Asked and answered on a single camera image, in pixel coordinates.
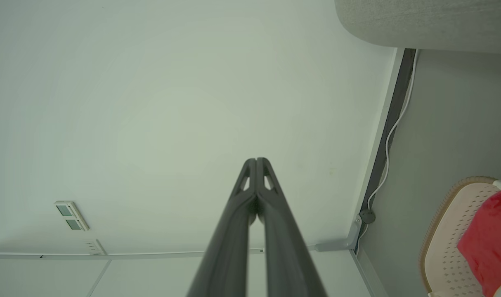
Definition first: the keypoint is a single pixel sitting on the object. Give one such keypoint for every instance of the dark round floor plug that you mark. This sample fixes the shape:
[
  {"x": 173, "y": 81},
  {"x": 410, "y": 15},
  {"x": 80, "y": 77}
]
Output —
[{"x": 367, "y": 216}]

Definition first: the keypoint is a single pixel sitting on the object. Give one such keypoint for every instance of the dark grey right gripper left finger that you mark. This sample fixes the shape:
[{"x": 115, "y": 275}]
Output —
[{"x": 225, "y": 255}]

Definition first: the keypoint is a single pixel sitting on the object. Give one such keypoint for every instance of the red and white cloth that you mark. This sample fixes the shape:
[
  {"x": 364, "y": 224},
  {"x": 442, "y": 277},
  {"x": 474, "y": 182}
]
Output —
[{"x": 490, "y": 243}]

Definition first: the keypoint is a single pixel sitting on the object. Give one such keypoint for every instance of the grey fabric sofa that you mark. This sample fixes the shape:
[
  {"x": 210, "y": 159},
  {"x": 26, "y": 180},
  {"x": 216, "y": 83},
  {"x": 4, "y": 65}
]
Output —
[{"x": 432, "y": 20}]

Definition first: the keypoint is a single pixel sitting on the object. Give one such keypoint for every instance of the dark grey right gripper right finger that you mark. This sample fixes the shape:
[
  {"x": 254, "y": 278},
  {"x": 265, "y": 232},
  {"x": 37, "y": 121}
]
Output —
[{"x": 287, "y": 255}]

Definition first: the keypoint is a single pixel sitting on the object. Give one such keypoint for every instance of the cream perforated laundry basket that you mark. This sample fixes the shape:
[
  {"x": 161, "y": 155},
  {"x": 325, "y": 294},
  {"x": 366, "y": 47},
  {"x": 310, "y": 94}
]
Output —
[{"x": 448, "y": 247}]

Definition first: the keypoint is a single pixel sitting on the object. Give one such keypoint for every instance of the white wall control panel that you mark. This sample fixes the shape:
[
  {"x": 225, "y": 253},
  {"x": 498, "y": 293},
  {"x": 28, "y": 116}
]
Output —
[{"x": 72, "y": 216}]

